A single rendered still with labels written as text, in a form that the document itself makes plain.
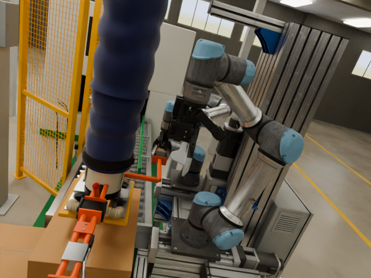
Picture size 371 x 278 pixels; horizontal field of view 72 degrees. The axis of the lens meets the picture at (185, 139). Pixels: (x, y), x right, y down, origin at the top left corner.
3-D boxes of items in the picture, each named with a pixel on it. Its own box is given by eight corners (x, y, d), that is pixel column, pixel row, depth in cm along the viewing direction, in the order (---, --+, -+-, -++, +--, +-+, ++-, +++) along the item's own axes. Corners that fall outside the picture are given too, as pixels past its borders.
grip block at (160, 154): (151, 156, 158) (153, 149, 156) (165, 159, 159) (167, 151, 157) (150, 162, 150) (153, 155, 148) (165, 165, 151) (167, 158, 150)
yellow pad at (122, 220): (116, 180, 142) (117, 173, 141) (133, 183, 144) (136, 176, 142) (103, 223, 111) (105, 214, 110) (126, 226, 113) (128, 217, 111)
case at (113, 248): (68, 229, 167) (74, 177, 153) (130, 237, 175) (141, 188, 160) (24, 326, 112) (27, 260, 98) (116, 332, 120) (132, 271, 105)
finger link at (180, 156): (165, 172, 70) (172, 140, 72) (186, 177, 70) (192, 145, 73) (167, 171, 67) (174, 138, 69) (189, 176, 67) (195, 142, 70)
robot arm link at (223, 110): (236, 118, 179) (201, 133, 140) (222, 113, 184) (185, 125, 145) (241, 103, 175) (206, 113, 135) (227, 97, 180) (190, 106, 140)
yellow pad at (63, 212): (80, 174, 139) (81, 166, 137) (99, 177, 141) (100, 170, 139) (57, 216, 108) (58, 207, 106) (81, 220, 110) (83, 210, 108)
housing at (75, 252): (66, 251, 82) (67, 240, 81) (88, 254, 84) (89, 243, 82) (58, 270, 76) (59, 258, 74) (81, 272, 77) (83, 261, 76)
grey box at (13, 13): (11, 44, 200) (12, 2, 189) (19, 46, 201) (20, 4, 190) (-3, 46, 182) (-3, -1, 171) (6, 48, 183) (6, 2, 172)
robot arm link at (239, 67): (237, 55, 79) (208, 47, 73) (262, 63, 70) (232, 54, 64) (228, 80, 82) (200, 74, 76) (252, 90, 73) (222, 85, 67)
